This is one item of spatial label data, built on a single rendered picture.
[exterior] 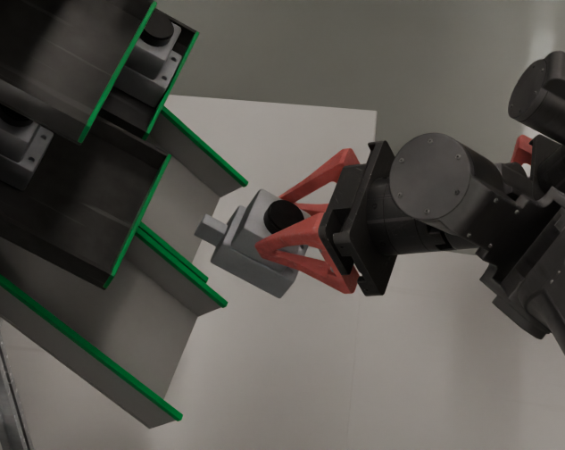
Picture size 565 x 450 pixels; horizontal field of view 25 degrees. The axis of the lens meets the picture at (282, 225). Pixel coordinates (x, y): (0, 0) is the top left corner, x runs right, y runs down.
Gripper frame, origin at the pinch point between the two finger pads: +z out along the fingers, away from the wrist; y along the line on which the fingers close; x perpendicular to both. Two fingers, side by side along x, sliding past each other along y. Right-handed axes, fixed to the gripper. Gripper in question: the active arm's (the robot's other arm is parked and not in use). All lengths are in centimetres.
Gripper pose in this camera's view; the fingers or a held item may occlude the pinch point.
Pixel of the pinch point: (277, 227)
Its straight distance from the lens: 99.3
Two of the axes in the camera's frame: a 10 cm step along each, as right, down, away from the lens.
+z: -8.6, 0.9, 5.1
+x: 4.2, 6.9, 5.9
